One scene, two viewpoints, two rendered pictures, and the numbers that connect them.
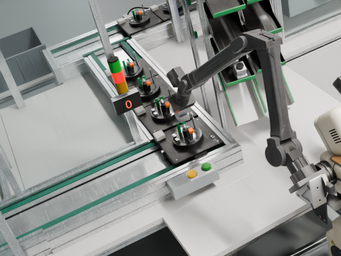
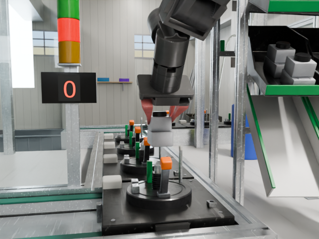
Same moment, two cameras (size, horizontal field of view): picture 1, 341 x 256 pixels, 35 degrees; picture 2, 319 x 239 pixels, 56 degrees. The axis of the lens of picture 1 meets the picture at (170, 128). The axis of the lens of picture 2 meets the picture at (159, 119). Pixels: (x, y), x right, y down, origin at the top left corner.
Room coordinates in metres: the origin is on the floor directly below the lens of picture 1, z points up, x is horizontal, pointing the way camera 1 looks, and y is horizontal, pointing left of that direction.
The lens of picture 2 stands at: (1.29, -0.11, 1.20)
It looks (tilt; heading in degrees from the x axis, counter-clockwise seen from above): 5 degrees down; 5
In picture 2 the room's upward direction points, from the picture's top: straight up
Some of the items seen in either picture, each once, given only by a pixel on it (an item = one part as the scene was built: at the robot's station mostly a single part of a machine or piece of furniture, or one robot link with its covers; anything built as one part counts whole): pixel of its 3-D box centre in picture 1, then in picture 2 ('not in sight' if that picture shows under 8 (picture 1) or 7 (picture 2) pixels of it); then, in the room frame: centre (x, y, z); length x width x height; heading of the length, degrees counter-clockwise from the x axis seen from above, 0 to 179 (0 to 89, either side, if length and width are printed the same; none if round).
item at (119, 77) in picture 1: (117, 75); (69, 31); (1.98, 0.15, 1.34); 0.05 x 0.05 x 0.05
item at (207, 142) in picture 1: (188, 140); (158, 201); (1.91, -0.06, 0.96); 0.24 x 0.24 x 0.02; 15
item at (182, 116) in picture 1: (179, 110); (158, 127); (1.92, -0.06, 1.12); 0.08 x 0.04 x 0.07; 16
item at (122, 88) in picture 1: (121, 85); (69, 53); (1.98, 0.15, 1.29); 0.05 x 0.05 x 0.05
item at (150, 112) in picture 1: (163, 105); (143, 153); (2.16, 0.00, 1.01); 0.24 x 0.24 x 0.13; 15
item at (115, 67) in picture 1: (114, 65); (68, 9); (1.98, 0.15, 1.39); 0.05 x 0.05 x 0.05
